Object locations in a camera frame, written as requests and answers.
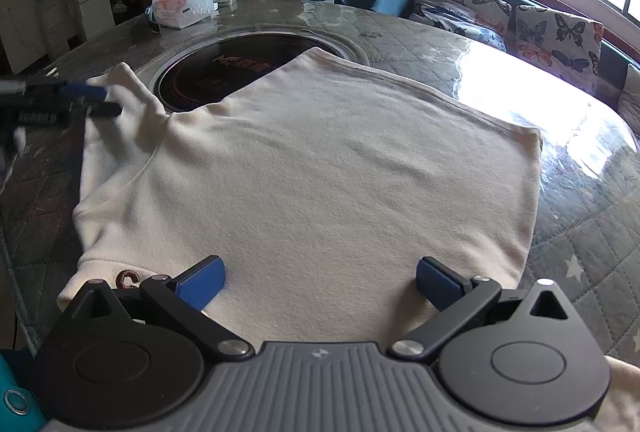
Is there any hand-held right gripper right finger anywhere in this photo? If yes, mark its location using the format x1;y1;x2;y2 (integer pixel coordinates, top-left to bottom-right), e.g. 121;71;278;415
390;256;584;360

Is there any butterfly print pillow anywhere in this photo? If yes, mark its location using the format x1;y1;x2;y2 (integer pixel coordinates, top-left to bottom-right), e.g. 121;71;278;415
504;4;604;76
409;0;514;51
617;64;640;123

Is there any white tissue pack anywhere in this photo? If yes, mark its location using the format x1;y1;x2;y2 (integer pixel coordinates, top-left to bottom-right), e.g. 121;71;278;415
149;0;219;30

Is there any dark green sofa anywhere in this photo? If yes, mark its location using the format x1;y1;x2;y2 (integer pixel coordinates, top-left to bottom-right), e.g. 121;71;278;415
409;0;640;133

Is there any cream white shirt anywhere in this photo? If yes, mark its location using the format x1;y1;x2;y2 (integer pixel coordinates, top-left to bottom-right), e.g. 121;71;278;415
56;46;640;432

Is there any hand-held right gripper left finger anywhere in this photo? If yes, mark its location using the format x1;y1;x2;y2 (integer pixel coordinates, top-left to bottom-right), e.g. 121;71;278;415
63;255;256;361

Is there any round black induction cooktop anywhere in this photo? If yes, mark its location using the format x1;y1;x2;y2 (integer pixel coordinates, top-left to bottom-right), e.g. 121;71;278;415
149;28;372;115

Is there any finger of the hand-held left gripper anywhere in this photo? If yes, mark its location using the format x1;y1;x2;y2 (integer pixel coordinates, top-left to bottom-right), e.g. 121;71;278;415
15;104;124;127
24;79;109;103

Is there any teal device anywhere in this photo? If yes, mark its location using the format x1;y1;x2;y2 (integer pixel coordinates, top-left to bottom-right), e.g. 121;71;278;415
0;351;47;432

